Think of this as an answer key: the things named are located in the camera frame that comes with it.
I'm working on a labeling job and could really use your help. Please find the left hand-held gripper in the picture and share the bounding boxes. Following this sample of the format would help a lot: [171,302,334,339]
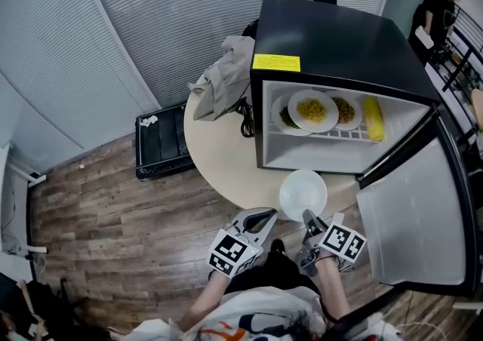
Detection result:
[207,207,279,279]

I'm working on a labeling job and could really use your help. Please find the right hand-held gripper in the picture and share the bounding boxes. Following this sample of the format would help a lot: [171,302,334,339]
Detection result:
[294,209,368,278]

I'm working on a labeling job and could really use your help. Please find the black mini fridge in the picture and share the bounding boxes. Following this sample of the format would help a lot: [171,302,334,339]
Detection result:
[249,0,481,298]

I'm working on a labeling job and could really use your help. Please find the person's left forearm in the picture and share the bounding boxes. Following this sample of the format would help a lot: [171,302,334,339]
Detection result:
[178,269,232,333]

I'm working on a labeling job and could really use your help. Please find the person's right forearm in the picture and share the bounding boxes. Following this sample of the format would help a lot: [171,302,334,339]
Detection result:
[314,255,352,322]

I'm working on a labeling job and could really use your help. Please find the white plate with green food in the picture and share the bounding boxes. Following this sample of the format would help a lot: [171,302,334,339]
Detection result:
[270,94,312,137]

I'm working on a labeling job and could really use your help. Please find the white plate with yellow food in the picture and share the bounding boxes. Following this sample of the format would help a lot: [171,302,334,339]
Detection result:
[287,89,340,134]

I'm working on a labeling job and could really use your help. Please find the white plate with brown food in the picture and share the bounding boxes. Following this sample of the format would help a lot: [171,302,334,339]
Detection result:
[328,95,364,131]

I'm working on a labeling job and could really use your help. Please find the yellow fridge sticker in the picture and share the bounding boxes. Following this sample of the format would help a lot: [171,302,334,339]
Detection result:
[251,54,301,72]

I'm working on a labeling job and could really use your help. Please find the person's black trousers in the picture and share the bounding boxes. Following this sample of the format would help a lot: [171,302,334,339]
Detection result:
[225,252,321,295]

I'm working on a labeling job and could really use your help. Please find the person's white printed shirt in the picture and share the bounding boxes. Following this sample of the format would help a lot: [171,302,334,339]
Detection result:
[130,286,403,341]

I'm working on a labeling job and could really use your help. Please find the yellow corn cob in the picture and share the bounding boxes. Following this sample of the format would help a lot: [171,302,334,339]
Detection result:
[363,96,386,143]

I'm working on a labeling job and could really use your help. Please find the black floor tray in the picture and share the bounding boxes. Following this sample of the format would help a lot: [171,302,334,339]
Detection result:
[134,103,197,181]

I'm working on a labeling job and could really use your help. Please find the beige cloth jacket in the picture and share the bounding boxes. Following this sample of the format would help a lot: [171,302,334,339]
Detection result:
[188,35,256,122]

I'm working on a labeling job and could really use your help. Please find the white flat box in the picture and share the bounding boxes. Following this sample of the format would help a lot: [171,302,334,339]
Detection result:
[414,26,435,49]

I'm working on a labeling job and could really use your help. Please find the black metal rack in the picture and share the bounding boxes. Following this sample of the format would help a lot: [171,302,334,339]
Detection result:
[425,3,483,114]

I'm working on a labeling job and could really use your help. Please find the white wire fridge shelf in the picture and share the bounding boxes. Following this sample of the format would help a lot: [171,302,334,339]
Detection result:
[268,123,382,144]

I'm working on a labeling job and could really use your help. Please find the black coiled power cable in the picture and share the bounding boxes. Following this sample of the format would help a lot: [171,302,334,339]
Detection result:
[235,96,256,139]

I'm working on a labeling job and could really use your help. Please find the white desk frame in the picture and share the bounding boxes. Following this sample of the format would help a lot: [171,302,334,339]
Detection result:
[0,142,48,262]

